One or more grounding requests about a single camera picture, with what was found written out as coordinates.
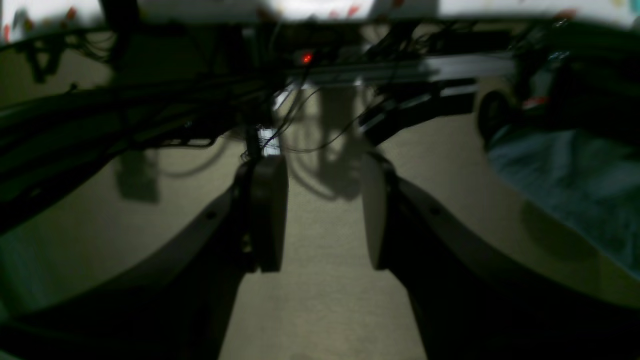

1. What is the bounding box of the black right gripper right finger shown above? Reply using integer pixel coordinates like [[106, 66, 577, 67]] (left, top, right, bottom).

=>
[[361, 152, 639, 360]]

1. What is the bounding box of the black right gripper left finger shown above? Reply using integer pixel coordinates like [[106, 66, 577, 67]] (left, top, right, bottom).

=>
[[1, 155, 290, 360]]

